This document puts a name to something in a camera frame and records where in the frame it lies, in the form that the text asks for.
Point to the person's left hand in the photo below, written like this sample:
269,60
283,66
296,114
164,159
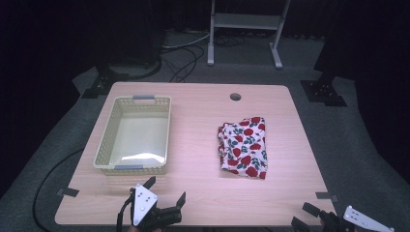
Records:
133,229

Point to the grey tape piece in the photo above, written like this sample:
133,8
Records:
67,192
326,196

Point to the cream perforated plastic basket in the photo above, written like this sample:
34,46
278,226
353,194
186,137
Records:
138,135

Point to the red rose print cloth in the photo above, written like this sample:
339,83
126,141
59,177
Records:
245,148

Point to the white metal stand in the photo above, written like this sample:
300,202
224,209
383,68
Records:
245,21

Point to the black stand base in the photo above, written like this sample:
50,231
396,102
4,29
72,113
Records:
103,83
324,92

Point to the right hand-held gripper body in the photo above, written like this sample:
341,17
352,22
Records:
357,220

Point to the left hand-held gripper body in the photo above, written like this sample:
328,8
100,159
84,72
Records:
143,203

